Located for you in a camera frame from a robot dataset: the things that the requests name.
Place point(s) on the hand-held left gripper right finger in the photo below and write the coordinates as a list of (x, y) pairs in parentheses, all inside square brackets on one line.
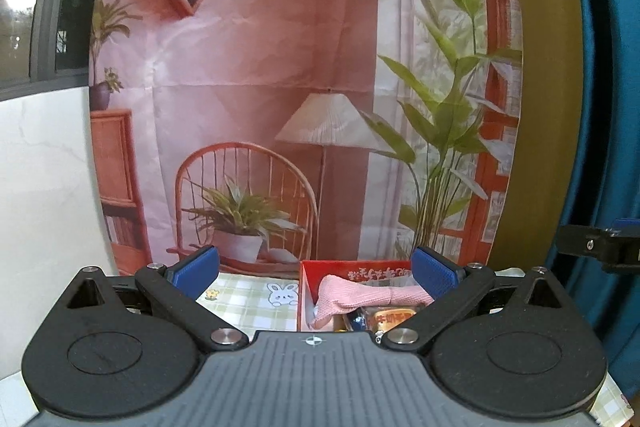
[(435, 272)]

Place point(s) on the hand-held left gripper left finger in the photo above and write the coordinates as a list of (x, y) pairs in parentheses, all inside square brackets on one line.
[(195, 269)]

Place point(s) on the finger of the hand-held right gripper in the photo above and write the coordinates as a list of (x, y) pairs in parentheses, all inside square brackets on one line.
[(582, 242)]

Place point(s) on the pink knitted cloth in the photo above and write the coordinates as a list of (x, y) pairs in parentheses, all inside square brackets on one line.
[(360, 294)]

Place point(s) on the blue and white packet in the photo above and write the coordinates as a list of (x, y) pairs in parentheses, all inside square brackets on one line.
[(356, 322)]

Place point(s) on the red cardboard box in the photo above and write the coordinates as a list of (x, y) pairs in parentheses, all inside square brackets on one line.
[(310, 277)]

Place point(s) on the orange packet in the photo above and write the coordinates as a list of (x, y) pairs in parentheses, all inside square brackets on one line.
[(392, 318)]

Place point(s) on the green checkered bunny tablecloth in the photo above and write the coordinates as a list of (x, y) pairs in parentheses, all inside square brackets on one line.
[(255, 302)]

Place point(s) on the teal curtain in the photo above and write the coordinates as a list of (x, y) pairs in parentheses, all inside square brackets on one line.
[(610, 82)]

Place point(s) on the printed room scene backdrop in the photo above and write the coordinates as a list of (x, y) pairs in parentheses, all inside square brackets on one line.
[(300, 82)]

